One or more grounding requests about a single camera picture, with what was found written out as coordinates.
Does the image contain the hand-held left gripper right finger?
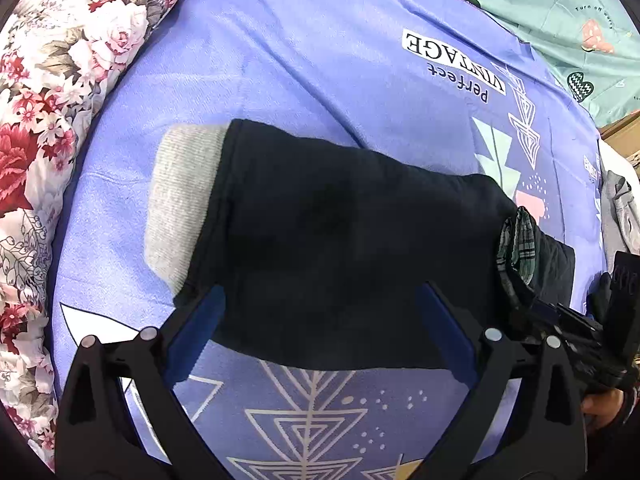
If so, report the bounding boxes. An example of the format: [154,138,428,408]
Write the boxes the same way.
[417,282,587,480]

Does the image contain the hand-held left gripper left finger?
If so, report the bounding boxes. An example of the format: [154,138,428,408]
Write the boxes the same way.
[54,285,227,480]

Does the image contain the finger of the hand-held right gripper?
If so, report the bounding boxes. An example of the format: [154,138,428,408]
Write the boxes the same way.
[515,297,603,348]

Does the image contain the dark navy pants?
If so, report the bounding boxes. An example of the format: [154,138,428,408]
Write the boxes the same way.
[144,119,521,372]

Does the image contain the person's right hand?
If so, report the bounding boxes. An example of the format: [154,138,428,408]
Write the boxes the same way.
[579,387,632,433]

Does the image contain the black garment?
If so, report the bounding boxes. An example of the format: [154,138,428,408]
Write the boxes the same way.
[497,206,577,311]

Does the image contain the grey garment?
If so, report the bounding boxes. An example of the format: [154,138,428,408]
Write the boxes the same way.
[599,170,640,281]

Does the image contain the white cloth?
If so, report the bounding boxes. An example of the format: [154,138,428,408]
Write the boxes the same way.
[597,137,633,181]

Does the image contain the floral rolled quilt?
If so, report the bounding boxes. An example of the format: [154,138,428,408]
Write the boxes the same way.
[0,0,208,471]

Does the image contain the purple printed bedsheet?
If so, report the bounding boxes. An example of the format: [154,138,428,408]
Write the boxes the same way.
[50,0,608,480]

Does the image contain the green heart print sheet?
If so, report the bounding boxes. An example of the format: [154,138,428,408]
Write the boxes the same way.
[395,0,640,131]

